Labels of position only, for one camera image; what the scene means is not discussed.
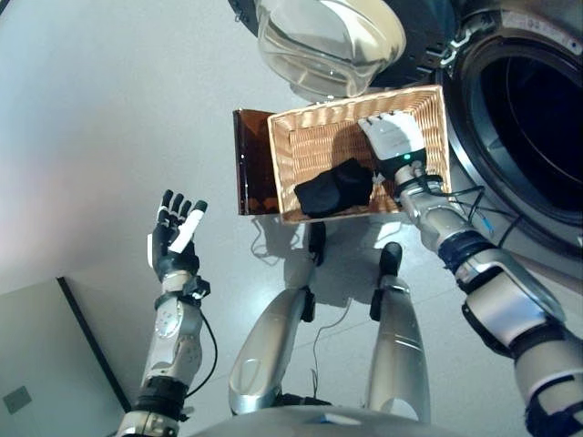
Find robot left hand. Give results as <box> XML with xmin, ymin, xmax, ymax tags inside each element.
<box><xmin>146</xmin><ymin>188</ymin><xmax>210</xmax><ymax>279</ymax></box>

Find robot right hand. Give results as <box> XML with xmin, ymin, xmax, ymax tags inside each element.
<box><xmin>357</xmin><ymin>111</ymin><xmax>429</xmax><ymax>178</ymax></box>

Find black garment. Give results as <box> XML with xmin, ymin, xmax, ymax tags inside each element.
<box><xmin>293</xmin><ymin>158</ymin><xmax>374</xmax><ymax>219</ymax></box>

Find round washing machine door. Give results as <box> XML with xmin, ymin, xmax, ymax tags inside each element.
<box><xmin>227</xmin><ymin>0</ymin><xmax>450</xmax><ymax>99</ymax></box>

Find grey front-load washing machine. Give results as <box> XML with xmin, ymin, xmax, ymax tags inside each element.
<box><xmin>435</xmin><ymin>0</ymin><xmax>583</xmax><ymax>283</ymax></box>

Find rectangular wicker laundry basket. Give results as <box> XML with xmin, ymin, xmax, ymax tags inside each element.
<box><xmin>266</xmin><ymin>84</ymin><xmax>453</xmax><ymax>225</ymax></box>

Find brown translucent acrylic stand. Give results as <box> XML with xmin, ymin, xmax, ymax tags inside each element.
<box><xmin>232</xmin><ymin>108</ymin><xmax>280</xmax><ymax>216</ymax></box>

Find robot legs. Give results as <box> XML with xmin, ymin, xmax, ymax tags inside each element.
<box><xmin>227</xmin><ymin>220</ymin><xmax>327</xmax><ymax>416</ymax></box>

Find grey board with black edge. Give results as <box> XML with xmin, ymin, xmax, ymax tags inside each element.
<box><xmin>0</xmin><ymin>276</ymin><xmax>133</xmax><ymax>437</ymax></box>

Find silver robot right leg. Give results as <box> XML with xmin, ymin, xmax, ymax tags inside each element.
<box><xmin>366</xmin><ymin>240</ymin><xmax>432</xmax><ymax>422</ymax></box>

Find grey square plate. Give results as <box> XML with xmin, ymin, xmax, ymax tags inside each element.
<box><xmin>2</xmin><ymin>385</ymin><xmax>33</xmax><ymax>414</ymax></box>

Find silver robot torso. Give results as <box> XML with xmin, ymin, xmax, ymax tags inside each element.
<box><xmin>190</xmin><ymin>404</ymin><xmax>461</xmax><ymax>437</ymax></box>

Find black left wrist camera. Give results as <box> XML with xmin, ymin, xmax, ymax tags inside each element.
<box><xmin>181</xmin><ymin>276</ymin><xmax>211</xmax><ymax>301</ymax></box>

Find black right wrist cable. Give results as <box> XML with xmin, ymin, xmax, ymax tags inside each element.
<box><xmin>423</xmin><ymin>175</ymin><xmax>525</xmax><ymax>249</ymax></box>

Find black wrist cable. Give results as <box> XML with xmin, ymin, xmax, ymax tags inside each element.
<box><xmin>184</xmin><ymin>309</ymin><xmax>219</xmax><ymax>400</ymax></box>
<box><xmin>423</xmin><ymin>175</ymin><xmax>525</xmax><ymax>249</ymax></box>

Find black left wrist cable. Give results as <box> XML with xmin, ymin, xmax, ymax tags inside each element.
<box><xmin>184</xmin><ymin>309</ymin><xmax>219</xmax><ymax>400</ymax></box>

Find thin hanging tether cable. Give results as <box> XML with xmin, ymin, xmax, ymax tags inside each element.
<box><xmin>311</xmin><ymin>309</ymin><xmax>354</xmax><ymax>401</ymax></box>

